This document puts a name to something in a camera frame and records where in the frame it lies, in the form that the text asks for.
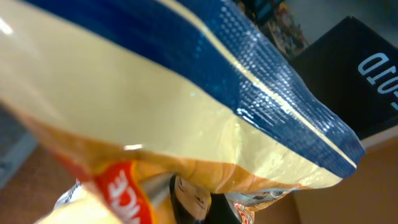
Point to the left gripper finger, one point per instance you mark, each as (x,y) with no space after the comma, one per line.
(220,211)

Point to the cream blue snack bag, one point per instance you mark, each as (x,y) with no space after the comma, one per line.
(155,105)

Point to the orange tissue pack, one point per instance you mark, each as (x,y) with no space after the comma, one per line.
(246,205)

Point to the black printed box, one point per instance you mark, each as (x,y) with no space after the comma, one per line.
(353,71)

